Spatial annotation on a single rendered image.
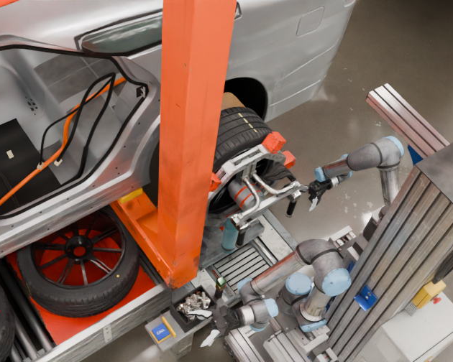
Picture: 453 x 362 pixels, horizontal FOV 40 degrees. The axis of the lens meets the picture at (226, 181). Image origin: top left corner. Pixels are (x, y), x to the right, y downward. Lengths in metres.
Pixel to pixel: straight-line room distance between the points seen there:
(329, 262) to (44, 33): 1.40
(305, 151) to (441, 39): 1.87
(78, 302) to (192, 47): 1.84
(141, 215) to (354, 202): 1.70
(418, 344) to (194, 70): 1.45
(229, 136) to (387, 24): 3.02
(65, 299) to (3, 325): 0.32
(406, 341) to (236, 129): 1.28
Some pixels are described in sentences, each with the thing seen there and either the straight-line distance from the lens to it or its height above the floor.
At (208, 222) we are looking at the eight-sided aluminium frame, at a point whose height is 0.73.
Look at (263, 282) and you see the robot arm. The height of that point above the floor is 1.22.
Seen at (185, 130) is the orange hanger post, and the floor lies 1.88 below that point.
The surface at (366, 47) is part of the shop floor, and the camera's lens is 5.56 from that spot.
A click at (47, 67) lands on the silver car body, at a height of 1.02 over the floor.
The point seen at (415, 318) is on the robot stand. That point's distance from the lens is 2.76.
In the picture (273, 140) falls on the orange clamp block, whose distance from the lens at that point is 3.17.
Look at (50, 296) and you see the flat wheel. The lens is 3.42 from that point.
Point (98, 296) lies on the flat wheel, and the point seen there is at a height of 0.50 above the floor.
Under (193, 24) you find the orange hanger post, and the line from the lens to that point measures 1.86.
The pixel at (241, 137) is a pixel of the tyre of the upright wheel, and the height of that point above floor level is 1.18.
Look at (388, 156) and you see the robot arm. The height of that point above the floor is 1.33.
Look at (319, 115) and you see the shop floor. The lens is 4.90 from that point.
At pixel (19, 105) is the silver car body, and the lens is 3.69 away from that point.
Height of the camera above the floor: 3.59
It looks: 55 degrees down
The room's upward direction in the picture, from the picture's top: 10 degrees clockwise
